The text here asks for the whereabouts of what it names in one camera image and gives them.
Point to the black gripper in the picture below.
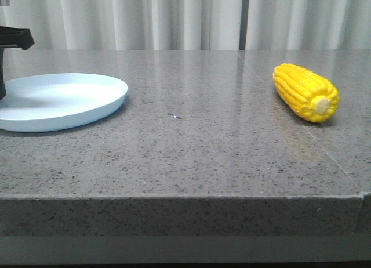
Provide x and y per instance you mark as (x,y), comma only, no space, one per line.
(13,38)

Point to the light blue round plate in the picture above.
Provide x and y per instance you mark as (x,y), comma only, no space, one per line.
(52,102)

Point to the yellow corn cob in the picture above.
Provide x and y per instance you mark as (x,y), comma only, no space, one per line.
(309,95)

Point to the white pleated curtain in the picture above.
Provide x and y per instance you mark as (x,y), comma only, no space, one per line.
(192,24)

